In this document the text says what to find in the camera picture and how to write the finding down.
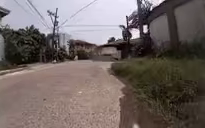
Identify low building with roof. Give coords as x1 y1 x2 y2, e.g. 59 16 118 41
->
98 40 128 61

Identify brown roofed building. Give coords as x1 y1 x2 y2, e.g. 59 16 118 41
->
68 39 98 61

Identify dark pole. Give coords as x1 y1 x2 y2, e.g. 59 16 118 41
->
119 15 133 60

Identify grey concrete road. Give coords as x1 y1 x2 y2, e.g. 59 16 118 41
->
0 59 126 128

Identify utility pole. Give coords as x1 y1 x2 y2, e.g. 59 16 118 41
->
46 7 60 64

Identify tall pole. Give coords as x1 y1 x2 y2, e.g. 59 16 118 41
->
136 0 145 39

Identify grass verge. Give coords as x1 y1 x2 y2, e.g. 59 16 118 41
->
110 57 205 128

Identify green bushes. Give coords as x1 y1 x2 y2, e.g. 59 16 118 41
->
0 24 48 65

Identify concrete kerb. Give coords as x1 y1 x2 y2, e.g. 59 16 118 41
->
0 64 29 78

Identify overhead wires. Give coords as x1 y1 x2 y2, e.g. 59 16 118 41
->
13 0 131 34

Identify grey concrete wall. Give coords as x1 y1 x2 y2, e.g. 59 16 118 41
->
146 0 205 51

